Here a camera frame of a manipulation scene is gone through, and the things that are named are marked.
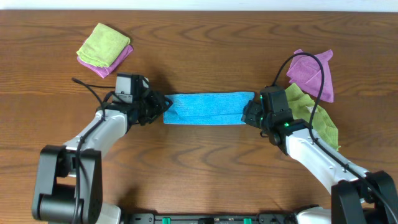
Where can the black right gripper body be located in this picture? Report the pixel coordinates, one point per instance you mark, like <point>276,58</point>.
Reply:
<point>254,112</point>

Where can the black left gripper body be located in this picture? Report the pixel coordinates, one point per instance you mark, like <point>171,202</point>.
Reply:
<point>154,104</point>

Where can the blue microfiber cloth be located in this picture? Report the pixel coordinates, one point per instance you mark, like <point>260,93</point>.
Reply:
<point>209,109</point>

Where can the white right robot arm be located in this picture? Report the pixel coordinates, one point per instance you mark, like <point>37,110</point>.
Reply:
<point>357,195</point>

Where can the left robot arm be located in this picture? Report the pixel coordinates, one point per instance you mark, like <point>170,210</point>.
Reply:
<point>69,186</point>

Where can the crumpled green cloth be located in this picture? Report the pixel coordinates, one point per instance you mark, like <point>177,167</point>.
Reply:
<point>302,105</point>

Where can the folded purple cloth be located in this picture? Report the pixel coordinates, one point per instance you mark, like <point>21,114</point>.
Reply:
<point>103,72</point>

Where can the crumpled purple cloth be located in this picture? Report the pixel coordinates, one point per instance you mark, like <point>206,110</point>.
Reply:
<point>306,73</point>

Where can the folded green cloth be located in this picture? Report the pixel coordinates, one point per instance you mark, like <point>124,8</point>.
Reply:
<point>103,46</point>

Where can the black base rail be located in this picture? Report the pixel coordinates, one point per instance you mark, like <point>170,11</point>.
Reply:
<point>263,218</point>

